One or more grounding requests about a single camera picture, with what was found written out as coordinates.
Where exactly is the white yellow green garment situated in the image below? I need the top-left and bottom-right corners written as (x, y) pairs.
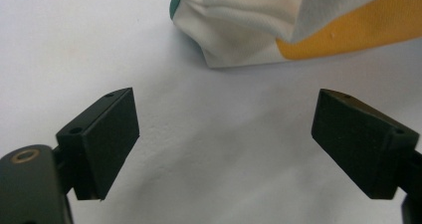
top-left (169, 0), bottom-right (422, 69)

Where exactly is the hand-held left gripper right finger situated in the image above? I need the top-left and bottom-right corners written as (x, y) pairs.
top-left (311, 88), bottom-right (420, 200)

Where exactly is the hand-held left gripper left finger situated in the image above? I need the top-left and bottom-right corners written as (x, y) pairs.
top-left (55, 87), bottom-right (140, 201)

